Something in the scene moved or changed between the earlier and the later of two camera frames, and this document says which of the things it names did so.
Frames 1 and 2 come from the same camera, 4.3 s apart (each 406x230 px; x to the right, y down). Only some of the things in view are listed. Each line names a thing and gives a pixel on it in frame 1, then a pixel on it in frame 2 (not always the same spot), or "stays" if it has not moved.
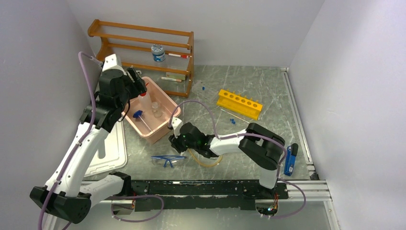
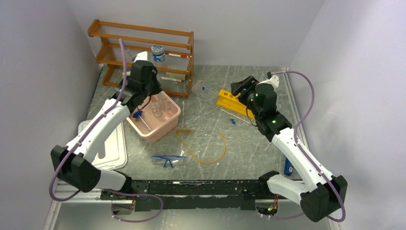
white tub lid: [112, 154] stays
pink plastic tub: [149, 113] stays
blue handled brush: [138, 114] stays
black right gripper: [175, 143] to [237, 87]
